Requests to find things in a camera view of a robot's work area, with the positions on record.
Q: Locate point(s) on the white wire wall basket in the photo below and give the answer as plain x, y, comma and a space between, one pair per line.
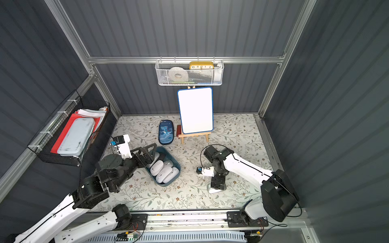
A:
195, 77

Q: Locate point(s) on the long white mouse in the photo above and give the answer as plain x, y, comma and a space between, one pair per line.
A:
171, 175

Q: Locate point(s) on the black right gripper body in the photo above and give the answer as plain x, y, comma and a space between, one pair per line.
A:
218, 185

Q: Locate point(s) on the white board blue frame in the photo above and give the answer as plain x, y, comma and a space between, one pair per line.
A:
195, 110

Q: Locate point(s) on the wooden tabletop easel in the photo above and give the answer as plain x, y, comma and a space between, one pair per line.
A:
194, 135

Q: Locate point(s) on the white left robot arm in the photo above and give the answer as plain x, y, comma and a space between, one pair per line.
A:
111, 173

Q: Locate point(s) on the white tape roll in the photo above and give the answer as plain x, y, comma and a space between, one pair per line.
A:
177, 74

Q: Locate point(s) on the white plastic tray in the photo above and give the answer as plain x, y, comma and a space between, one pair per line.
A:
76, 137

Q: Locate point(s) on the teal plastic storage box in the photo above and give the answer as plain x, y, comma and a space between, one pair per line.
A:
164, 156

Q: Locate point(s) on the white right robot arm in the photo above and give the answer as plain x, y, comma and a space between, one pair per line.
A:
278, 196

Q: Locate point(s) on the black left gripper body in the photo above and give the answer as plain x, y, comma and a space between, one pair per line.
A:
140, 156

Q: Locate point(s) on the blue dinosaur pencil case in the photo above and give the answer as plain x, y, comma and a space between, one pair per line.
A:
166, 132

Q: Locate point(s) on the yellow digital clock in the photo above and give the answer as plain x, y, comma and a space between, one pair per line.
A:
201, 65

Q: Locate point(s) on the white papers stack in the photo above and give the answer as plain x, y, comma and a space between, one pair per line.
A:
97, 115

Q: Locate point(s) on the white mouse with dongle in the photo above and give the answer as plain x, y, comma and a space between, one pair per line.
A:
166, 170

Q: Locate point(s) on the silver mouse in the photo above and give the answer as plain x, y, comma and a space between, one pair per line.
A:
156, 157
212, 190

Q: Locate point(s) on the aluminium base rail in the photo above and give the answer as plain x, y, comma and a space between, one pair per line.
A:
186, 226

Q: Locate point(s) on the red leather wallet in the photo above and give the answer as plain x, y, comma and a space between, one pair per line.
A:
179, 130

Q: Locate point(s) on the black wire wall basket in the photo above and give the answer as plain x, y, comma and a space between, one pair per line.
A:
43, 143

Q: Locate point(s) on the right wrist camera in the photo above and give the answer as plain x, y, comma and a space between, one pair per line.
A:
206, 171

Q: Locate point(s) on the white mouse with label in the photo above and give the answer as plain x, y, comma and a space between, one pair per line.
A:
168, 163

